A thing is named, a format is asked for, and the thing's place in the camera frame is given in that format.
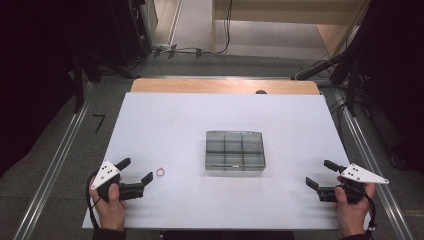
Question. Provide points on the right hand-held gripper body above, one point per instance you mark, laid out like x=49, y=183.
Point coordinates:
x=361, y=175

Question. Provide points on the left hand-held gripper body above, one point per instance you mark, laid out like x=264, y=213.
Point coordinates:
x=105, y=173

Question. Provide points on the clear plastic compartment box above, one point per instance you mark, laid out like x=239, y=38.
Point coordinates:
x=235, y=150

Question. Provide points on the person's left hand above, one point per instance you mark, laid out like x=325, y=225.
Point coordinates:
x=111, y=213

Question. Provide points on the person's right hand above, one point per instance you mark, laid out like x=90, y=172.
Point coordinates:
x=351, y=216

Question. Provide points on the pink rubber band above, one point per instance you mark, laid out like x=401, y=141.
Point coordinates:
x=157, y=172

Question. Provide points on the white table board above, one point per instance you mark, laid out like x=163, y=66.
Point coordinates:
x=166, y=126

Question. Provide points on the black metal stand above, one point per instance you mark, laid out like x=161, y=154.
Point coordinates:
x=78, y=83

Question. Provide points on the small dark round object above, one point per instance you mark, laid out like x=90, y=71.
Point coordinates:
x=261, y=92

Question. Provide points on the wooden table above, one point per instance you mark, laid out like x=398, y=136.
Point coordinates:
x=200, y=86

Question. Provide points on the black curtain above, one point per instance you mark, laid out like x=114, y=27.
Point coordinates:
x=30, y=66
x=396, y=66

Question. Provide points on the light wooden furniture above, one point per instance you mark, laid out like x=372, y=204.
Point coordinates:
x=283, y=11

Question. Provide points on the metal floor rail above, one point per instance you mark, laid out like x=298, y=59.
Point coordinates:
x=373, y=166
x=55, y=166

